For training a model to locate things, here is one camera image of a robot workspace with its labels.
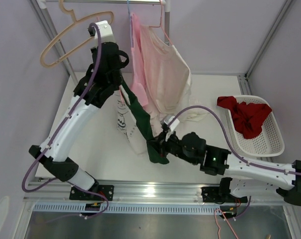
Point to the aluminium mounting rail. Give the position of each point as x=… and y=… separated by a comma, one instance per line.
x=130, y=197

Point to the white perforated basket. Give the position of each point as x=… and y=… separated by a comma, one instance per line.
x=269, y=143

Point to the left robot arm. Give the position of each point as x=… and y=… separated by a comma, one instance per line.
x=101, y=80

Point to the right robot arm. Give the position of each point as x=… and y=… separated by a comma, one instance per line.
x=240, y=177

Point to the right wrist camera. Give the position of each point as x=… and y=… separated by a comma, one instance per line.
x=169, y=124

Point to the beige wooden hanger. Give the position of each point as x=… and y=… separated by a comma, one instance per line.
x=74, y=43

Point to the pink t shirt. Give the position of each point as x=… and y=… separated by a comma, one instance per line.
x=138, y=86

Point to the aluminium frame post right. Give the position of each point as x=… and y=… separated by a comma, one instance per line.
x=279, y=19

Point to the green and white t shirt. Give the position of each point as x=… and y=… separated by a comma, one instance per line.
x=135, y=124

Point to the red t shirt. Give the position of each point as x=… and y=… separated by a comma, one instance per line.
x=247, y=118

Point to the metal clothes rack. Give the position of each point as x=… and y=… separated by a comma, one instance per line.
x=164, y=25

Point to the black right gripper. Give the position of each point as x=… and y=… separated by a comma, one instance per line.
x=163, y=144

